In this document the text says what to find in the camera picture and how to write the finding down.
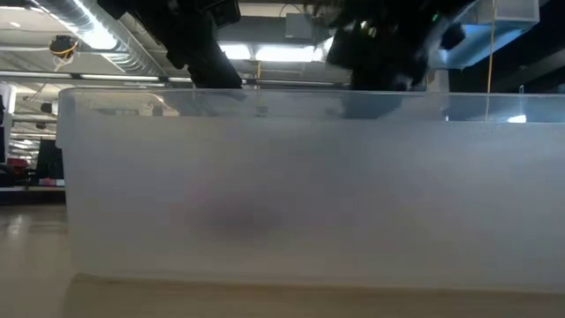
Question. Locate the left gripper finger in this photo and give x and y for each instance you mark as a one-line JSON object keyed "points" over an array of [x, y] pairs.
{"points": [[216, 70]]}

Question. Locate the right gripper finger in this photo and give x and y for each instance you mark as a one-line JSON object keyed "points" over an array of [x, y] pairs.
{"points": [[371, 106]]}

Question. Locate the bright ceiling light panel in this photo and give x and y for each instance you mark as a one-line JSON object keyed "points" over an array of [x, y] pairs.
{"points": [[282, 53]]}

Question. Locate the grey ceiling box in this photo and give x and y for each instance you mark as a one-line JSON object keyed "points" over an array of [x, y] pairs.
{"points": [[299, 26]]}

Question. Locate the long grey ceiling pipe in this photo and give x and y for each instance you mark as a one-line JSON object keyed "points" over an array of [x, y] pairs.
{"points": [[110, 77]]}

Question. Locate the clear plastic bin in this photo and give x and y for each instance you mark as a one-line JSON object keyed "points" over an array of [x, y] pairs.
{"points": [[282, 185]]}

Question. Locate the black background furniture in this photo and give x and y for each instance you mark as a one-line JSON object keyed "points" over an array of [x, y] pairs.
{"points": [[48, 159]]}

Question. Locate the large silver spiral duct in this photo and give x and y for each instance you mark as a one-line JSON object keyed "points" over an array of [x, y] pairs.
{"points": [[110, 40]]}

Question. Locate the rectangular metal ceiling duct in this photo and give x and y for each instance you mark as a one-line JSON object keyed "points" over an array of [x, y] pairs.
{"points": [[485, 40]]}

